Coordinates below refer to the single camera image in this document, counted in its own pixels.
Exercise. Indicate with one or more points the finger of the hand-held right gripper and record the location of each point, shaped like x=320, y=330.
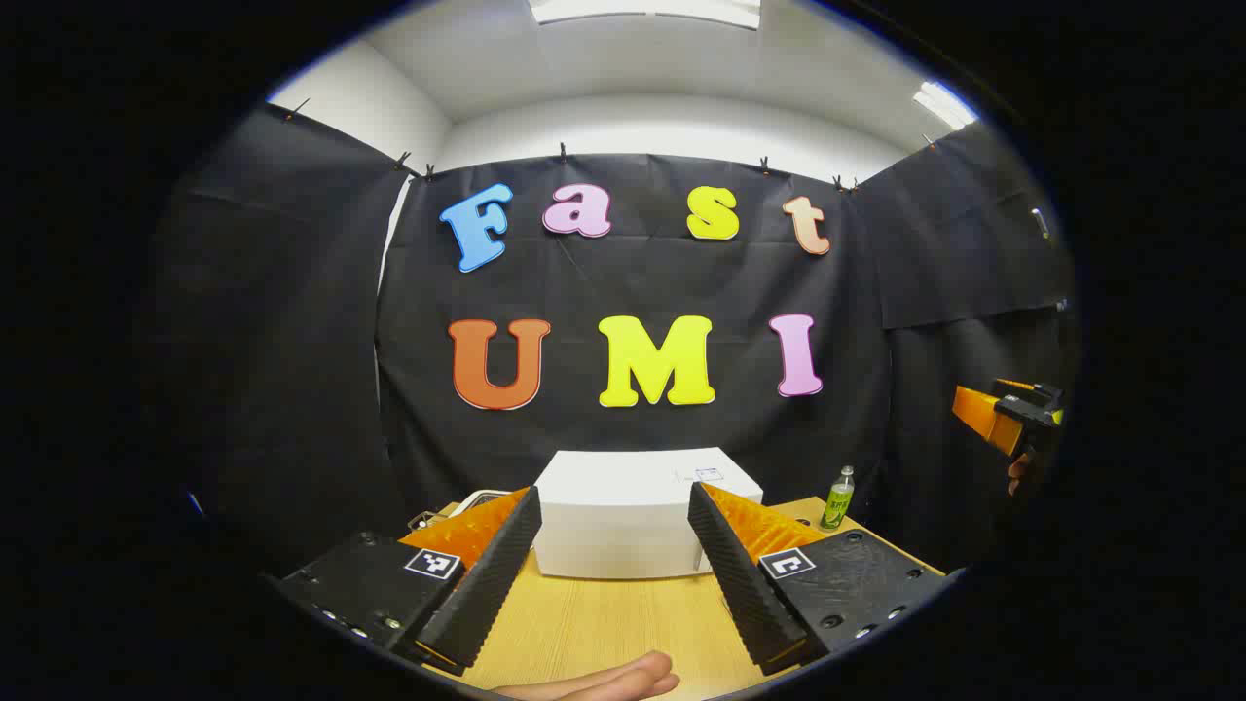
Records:
x=978, y=414

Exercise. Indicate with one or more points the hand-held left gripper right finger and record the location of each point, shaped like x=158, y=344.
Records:
x=745, y=584

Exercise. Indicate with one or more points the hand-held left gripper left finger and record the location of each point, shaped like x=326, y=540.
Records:
x=496, y=574

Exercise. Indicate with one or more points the white microwave oven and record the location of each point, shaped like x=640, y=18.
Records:
x=623, y=516

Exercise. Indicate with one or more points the green label bottle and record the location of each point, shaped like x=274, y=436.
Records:
x=837, y=504

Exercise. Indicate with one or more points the small ceiling light panel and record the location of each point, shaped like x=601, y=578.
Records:
x=944, y=105

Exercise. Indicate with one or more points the black backdrop cloth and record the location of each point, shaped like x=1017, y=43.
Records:
x=633, y=282

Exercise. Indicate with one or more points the large ceiling light panel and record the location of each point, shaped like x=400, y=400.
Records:
x=642, y=10

